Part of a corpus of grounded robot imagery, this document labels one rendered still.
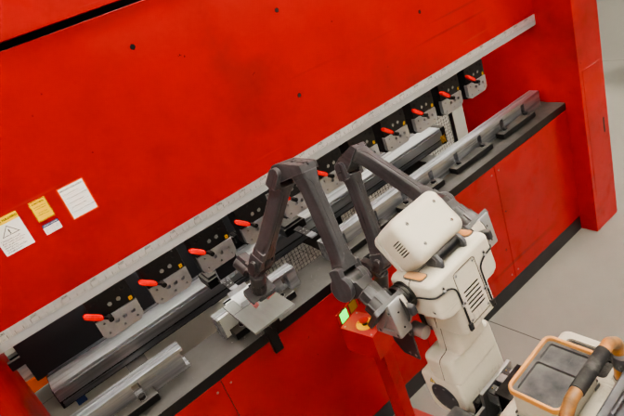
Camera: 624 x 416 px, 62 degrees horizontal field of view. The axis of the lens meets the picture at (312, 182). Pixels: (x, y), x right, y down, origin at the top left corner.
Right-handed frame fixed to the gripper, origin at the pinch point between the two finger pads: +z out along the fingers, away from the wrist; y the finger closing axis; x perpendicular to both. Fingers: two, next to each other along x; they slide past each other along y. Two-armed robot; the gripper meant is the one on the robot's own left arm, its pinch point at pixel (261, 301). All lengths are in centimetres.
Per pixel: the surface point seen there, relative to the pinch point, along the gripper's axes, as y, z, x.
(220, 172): -12, -33, -36
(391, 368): -32, 37, 42
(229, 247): -2.6, -8.9, -21.9
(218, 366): 23.8, 16.2, 3.0
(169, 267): 20.5, -14.3, -25.5
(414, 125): -110, -7, -22
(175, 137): -2, -50, -46
